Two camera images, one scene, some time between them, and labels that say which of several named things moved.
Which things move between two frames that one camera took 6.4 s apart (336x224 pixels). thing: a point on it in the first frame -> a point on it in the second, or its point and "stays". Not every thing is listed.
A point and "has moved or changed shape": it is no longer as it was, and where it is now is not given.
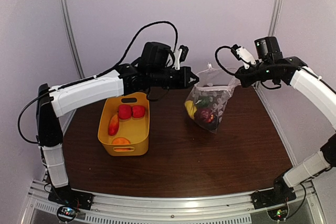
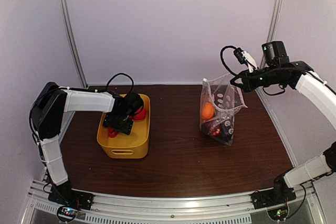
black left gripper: [186, 72] -> [126, 129]
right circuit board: [279, 214] stays
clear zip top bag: [207, 101] has moved or changed shape
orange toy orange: [121, 141] -> [207, 110]
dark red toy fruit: [206, 115] -> [212, 128]
